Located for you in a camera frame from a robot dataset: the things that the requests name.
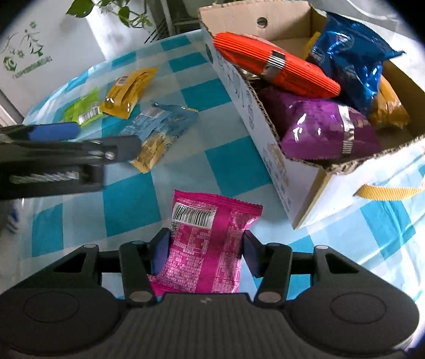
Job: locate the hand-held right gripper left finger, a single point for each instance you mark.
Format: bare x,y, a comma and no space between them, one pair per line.
160,250

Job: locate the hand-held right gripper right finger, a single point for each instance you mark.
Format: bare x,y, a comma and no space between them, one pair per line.
251,252

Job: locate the blue checked tablecloth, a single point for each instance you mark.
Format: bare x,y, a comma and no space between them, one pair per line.
227,164

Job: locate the yellow snack packet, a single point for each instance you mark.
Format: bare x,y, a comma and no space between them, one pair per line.
126,91

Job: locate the pink snack packet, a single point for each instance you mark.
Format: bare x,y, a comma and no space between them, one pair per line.
205,246

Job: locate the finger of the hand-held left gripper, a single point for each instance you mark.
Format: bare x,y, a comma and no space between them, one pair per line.
55,131
123,149

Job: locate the blue snack bag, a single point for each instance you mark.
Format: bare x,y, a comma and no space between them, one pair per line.
350,63

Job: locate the light blue snack packet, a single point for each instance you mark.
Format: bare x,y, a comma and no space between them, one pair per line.
160,127

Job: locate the cardboard box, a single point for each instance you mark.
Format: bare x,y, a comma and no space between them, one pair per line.
242,101

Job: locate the white cabinet with tree print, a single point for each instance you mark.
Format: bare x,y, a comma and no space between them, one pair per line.
48,74

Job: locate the white metal plant stand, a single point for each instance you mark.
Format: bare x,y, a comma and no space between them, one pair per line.
167,18

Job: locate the green snack packet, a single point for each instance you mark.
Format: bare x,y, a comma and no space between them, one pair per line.
80,108

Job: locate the purple snack bag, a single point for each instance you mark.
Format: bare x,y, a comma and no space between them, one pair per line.
309,127

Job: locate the yellow-orange snack bag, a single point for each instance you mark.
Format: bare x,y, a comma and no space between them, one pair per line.
388,108

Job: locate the orange snack bag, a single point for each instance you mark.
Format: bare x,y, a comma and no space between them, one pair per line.
302,74

